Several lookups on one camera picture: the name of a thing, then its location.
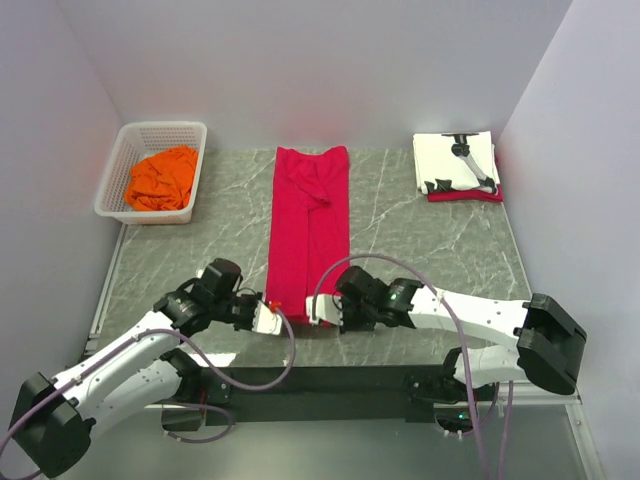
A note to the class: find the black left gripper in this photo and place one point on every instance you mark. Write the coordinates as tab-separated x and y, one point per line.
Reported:
254	299

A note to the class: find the folded white printed t shirt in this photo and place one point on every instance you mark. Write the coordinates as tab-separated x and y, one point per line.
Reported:
435	153

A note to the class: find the folded red t shirt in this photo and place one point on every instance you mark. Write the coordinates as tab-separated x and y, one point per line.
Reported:
465	196

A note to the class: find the orange t shirt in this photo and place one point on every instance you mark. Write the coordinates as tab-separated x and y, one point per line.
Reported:
164	181

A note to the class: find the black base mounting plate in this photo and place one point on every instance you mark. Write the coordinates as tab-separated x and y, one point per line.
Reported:
333	393

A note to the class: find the crimson red t shirt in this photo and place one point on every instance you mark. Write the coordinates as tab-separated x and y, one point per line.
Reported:
310	225

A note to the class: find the white plastic laundry basket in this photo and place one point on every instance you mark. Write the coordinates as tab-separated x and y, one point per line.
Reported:
134	143

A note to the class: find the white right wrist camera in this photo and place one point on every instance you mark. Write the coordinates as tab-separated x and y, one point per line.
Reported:
324	309

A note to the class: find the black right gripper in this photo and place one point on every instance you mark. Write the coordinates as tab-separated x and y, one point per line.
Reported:
348	324

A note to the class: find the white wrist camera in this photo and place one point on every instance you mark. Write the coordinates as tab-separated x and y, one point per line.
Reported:
266	321
324	309

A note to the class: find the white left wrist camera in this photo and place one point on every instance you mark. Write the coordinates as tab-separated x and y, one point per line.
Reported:
266	321

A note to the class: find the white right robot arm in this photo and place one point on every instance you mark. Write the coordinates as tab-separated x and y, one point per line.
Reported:
535	339

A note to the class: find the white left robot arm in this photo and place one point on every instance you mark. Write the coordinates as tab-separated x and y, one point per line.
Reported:
55	419

